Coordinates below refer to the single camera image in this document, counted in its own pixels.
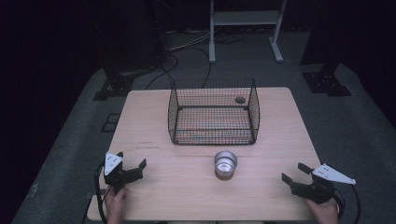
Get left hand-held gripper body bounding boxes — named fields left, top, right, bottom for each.
left=103, top=151, right=145, bottom=190

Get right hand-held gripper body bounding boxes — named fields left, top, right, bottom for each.
left=290, top=162, right=357, bottom=205

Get silver metal cup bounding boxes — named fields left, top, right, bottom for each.
left=213, top=150, right=238, bottom=181

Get black wire mesh basket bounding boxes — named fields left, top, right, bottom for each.
left=167, top=78, right=261, bottom=146

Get person's right hand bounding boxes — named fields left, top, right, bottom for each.
left=304, top=197, right=340, bottom=224

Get person's left hand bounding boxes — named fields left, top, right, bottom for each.
left=104, top=186, right=129, bottom=224

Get black stand base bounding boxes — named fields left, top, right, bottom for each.
left=92, top=67, right=154, bottom=102
left=301, top=63, right=353, bottom=98

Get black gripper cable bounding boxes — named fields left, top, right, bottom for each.
left=93, top=161, right=108, bottom=224
left=333, top=182, right=362, bottom=224

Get black floor cable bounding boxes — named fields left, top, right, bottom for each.
left=145, top=46, right=213, bottom=91

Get white floor cables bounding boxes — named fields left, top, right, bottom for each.
left=166, top=28, right=216, bottom=53

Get white desk frame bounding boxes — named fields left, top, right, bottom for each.
left=208, top=0, right=288, bottom=63

